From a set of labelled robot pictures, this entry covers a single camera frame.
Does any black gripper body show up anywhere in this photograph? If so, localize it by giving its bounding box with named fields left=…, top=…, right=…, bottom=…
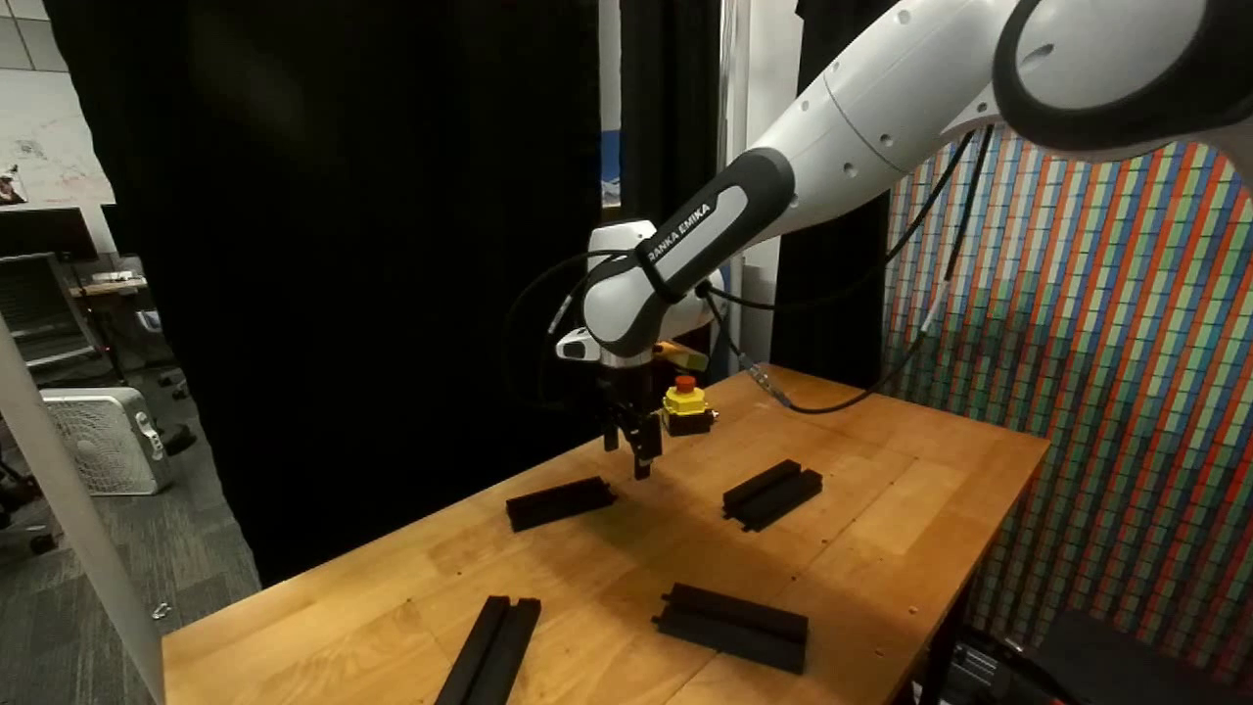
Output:
left=599, top=369, right=656, bottom=425

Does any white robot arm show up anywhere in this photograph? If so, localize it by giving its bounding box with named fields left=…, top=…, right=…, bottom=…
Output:
left=556, top=0, right=1253, bottom=460

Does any black curtain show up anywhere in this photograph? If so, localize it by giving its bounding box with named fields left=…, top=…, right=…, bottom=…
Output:
left=43, top=0, right=599, bottom=584

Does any white box on floor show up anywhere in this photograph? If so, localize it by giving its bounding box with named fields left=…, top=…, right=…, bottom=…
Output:
left=43, top=387, right=167, bottom=497

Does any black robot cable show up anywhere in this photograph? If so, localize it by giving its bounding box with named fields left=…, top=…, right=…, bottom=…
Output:
left=501, top=122, right=1003, bottom=421

